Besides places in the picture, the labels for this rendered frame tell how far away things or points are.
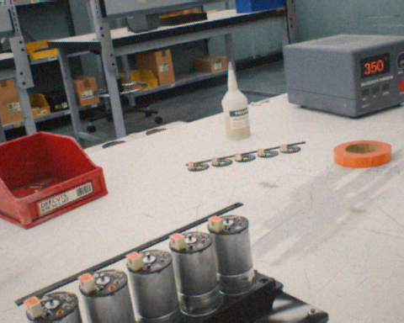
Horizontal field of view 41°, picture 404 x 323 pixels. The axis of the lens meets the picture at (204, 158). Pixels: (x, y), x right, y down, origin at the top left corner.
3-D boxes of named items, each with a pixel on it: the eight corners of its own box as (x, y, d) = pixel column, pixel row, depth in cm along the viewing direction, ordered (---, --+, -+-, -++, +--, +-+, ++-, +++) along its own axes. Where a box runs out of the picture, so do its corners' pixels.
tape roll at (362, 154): (358, 172, 54) (358, 161, 54) (322, 158, 60) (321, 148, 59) (404, 158, 56) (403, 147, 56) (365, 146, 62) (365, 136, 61)
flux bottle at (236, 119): (244, 140, 70) (236, 64, 67) (221, 140, 72) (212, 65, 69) (255, 133, 73) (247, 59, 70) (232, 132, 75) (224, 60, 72)
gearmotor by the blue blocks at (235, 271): (264, 294, 33) (257, 219, 32) (235, 312, 32) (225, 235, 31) (238, 281, 35) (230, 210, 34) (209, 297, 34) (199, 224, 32)
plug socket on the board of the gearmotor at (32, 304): (49, 311, 25) (45, 299, 25) (31, 320, 25) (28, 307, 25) (42, 305, 26) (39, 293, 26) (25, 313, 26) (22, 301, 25)
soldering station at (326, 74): (417, 104, 76) (416, 35, 73) (355, 122, 72) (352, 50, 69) (343, 92, 89) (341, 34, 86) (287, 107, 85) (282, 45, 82)
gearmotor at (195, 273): (231, 315, 32) (220, 237, 30) (198, 334, 31) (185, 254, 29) (205, 299, 34) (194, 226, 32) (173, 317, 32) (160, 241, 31)
